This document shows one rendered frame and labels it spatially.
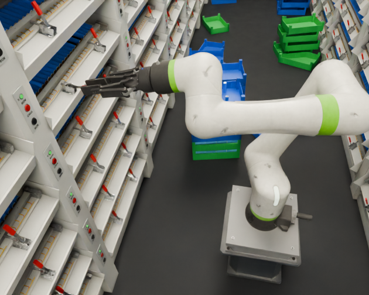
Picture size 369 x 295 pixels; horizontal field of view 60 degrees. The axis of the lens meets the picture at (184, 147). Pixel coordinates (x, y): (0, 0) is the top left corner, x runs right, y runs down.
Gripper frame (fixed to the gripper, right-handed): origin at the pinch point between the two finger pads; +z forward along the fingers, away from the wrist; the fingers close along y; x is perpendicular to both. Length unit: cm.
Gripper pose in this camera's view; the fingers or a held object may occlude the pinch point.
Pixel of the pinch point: (94, 86)
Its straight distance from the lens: 104.0
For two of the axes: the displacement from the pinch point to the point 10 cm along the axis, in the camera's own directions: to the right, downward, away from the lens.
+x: -2.5, -7.1, -6.6
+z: -9.5, 0.5, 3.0
